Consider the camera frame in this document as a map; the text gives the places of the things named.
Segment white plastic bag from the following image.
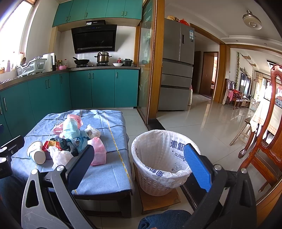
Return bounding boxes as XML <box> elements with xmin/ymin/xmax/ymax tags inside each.
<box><xmin>48</xmin><ymin>146</ymin><xmax>73</xmax><ymax>170</ymax></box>

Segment dark blue wrapper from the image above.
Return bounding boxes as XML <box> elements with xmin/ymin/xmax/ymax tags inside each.
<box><xmin>50</xmin><ymin>131</ymin><xmax>90</xmax><ymax>156</ymax></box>

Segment white paper cup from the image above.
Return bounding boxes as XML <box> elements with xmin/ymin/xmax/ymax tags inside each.
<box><xmin>27</xmin><ymin>141</ymin><xmax>46</xmax><ymax>165</ymax></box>

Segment red snack wrapper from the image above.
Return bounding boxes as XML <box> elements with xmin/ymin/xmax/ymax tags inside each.
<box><xmin>42</xmin><ymin>140</ymin><xmax>62</xmax><ymax>152</ymax></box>

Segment light blue face mask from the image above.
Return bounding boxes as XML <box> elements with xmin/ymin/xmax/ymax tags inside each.
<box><xmin>62</xmin><ymin>118</ymin><xmax>80</xmax><ymax>139</ymax></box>

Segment clear plastic wrapper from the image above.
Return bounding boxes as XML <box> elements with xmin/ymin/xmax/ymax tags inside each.
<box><xmin>84</xmin><ymin>124</ymin><xmax>101</xmax><ymax>139</ymax></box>

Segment pink printed plastic bag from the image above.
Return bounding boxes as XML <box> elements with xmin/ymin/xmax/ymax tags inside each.
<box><xmin>53</xmin><ymin>114</ymin><xmax>83</xmax><ymax>138</ymax></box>

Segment white printed trash bag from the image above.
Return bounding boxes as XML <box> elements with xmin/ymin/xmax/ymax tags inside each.
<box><xmin>131</xmin><ymin>129</ymin><xmax>201</xmax><ymax>190</ymax></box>

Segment white plastic trash basket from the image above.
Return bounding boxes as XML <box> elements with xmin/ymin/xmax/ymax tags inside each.
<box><xmin>131</xmin><ymin>129</ymin><xmax>201</xmax><ymax>197</ymax></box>

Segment white kitchen appliance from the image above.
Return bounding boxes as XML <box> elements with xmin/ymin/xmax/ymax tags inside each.
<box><xmin>42</xmin><ymin>52</ymin><xmax>56</xmax><ymax>72</ymax></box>

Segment blue checked tablecloth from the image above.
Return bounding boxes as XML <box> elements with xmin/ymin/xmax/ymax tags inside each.
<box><xmin>10</xmin><ymin>109</ymin><xmax>135</xmax><ymax>196</ymax></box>

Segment wooden stool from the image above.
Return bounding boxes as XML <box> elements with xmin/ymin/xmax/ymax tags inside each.
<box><xmin>229</xmin><ymin>117</ymin><xmax>251</xmax><ymax>146</ymax></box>

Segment wooden board under basket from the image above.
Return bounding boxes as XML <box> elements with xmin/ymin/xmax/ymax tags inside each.
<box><xmin>133</xmin><ymin>165</ymin><xmax>181</xmax><ymax>215</ymax></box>

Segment low dark wooden table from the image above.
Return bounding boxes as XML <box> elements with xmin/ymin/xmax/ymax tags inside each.
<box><xmin>74</xmin><ymin>190</ymin><xmax>132</xmax><ymax>218</ymax></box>

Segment teal lower cabinets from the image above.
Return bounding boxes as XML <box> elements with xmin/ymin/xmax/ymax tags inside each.
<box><xmin>1</xmin><ymin>67</ymin><xmax>140</xmax><ymax>145</ymax></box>

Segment teal cabinets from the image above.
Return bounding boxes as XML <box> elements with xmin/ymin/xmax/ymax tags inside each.
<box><xmin>53</xmin><ymin>0</ymin><xmax>143</xmax><ymax>27</ymax></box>
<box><xmin>1</xmin><ymin>67</ymin><xmax>140</xmax><ymax>145</ymax></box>

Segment red wooden chair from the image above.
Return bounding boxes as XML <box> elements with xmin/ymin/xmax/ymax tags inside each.
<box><xmin>240</xmin><ymin>64</ymin><xmax>281</xmax><ymax>192</ymax></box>

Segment silver refrigerator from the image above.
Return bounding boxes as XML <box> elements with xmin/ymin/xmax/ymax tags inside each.
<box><xmin>158</xmin><ymin>19</ymin><xmax>195</xmax><ymax>111</ymax></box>

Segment pink bowl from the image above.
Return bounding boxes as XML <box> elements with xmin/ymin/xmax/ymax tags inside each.
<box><xmin>59</xmin><ymin>65</ymin><xmax>67</xmax><ymax>71</ymax></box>

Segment white dish rack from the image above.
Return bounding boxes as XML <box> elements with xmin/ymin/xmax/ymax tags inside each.
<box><xmin>16</xmin><ymin>57</ymin><xmax>47</xmax><ymax>76</ymax></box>

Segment black wok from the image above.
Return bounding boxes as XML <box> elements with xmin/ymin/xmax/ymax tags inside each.
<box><xmin>73</xmin><ymin>57</ymin><xmax>90</xmax><ymax>65</ymax></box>

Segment white bowl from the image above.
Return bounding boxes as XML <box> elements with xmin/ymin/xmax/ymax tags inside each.
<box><xmin>112</xmin><ymin>63</ymin><xmax>123</xmax><ymax>67</ymax></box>

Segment steel stock pot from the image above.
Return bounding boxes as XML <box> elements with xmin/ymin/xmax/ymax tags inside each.
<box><xmin>94</xmin><ymin>51</ymin><xmax>111</xmax><ymax>65</ymax></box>

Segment black cooking pot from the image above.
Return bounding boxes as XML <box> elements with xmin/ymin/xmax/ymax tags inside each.
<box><xmin>122</xmin><ymin>58</ymin><xmax>133</xmax><ymax>67</ymax></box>

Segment black range hood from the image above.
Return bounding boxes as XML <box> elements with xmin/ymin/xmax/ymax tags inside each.
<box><xmin>71</xmin><ymin>24</ymin><xmax>117</xmax><ymax>54</ymax></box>

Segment wooden glass sliding door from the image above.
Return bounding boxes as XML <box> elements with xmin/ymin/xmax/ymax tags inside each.
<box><xmin>134</xmin><ymin>1</ymin><xmax>165</xmax><ymax>125</ymax></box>

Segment ceiling light fixture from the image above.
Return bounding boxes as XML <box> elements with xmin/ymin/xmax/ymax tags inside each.
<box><xmin>242</xmin><ymin>10</ymin><xmax>262</xmax><ymax>30</ymax></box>

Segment teal upper cabinets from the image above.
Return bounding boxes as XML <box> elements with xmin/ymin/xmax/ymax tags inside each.
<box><xmin>53</xmin><ymin>0</ymin><xmax>143</xmax><ymax>27</ymax></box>

